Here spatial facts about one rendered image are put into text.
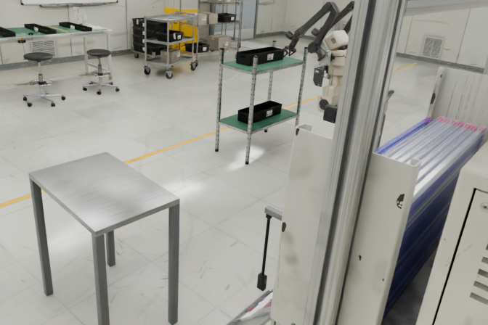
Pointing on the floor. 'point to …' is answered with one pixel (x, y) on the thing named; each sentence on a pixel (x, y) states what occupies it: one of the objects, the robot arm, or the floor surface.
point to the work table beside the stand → (104, 215)
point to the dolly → (147, 37)
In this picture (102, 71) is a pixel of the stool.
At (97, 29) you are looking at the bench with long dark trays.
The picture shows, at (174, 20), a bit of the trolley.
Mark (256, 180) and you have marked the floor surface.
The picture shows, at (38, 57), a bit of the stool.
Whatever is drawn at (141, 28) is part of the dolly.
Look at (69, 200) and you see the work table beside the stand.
